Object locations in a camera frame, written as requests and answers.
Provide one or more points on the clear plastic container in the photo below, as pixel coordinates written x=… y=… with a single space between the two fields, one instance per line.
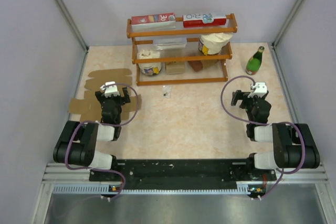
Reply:
x=170 y=43

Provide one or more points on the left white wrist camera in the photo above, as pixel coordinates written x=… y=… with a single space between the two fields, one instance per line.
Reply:
x=110 y=89

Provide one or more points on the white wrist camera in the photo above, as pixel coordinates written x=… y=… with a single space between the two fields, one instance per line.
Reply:
x=110 y=89
x=258 y=89

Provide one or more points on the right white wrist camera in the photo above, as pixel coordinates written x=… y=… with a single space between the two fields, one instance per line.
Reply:
x=258 y=89

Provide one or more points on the large white flour bag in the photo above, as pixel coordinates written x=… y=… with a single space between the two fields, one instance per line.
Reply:
x=211 y=44

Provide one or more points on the aluminium frame rail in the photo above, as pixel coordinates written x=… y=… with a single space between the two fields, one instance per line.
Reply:
x=71 y=24

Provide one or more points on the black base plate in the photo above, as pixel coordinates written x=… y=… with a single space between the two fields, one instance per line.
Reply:
x=188 y=174

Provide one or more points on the red foil wrap box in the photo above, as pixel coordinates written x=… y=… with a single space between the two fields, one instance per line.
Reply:
x=153 y=22

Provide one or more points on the tan block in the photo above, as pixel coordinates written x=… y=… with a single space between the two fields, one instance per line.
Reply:
x=175 y=67

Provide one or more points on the brown cardboard box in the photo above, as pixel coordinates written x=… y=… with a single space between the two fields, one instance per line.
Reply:
x=89 y=108

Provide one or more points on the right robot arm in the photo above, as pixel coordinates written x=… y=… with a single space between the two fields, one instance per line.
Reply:
x=287 y=148

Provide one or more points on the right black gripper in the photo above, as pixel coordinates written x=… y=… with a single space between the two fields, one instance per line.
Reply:
x=238 y=95

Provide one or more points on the red white wrap box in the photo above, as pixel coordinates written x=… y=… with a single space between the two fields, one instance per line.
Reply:
x=203 y=20

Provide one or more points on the wooden three-tier shelf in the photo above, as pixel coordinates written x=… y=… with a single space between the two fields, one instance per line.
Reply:
x=189 y=53

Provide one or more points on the brown bread loaf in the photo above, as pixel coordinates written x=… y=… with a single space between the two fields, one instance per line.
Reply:
x=200 y=65

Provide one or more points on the grey cable duct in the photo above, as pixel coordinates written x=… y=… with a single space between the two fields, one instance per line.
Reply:
x=107 y=189

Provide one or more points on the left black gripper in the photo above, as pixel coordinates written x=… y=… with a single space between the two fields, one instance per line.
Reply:
x=101 y=97

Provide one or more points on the small clear plastic bag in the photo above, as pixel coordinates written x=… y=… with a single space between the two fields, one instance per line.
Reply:
x=167 y=91

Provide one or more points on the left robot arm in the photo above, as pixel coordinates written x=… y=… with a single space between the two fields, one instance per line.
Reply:
x=77 y=142

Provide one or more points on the green glass bottle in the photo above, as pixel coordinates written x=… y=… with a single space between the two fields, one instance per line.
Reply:
x=254 y=63

